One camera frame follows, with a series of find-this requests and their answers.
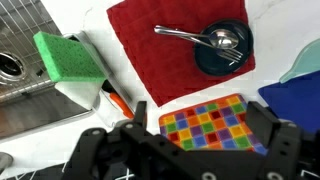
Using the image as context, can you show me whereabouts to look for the stainless steel sink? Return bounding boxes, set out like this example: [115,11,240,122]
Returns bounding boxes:
[0,0,89,139]

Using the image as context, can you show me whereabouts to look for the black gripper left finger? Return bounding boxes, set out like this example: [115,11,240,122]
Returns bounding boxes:
[133,101,147,128]

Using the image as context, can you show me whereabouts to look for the green sponge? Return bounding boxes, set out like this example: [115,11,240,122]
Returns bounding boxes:
[33,31,106,82]

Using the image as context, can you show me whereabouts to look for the silver spoon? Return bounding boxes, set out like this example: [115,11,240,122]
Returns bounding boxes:
[154,25,240,50]

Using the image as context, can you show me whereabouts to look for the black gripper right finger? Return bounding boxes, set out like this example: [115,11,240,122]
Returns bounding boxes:
[245,101,281,147]

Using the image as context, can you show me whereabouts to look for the blue cutting board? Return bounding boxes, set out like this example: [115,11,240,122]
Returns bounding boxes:
[258,71,320,133]

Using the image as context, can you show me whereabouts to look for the orange handled scrub brush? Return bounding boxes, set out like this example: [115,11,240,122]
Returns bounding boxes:
[102,80,134,119]

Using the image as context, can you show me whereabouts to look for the black round plate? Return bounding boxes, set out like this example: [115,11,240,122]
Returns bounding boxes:
[194,19,253,76]

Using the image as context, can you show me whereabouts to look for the red cloth mat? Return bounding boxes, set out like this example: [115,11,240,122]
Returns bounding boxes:
[106,0,255,106]

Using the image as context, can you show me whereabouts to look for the white sponge holder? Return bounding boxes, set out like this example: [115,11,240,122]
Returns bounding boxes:
[55,31,130,128]

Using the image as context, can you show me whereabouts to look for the silver fork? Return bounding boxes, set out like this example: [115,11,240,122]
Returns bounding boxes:
[154,25,243,63]

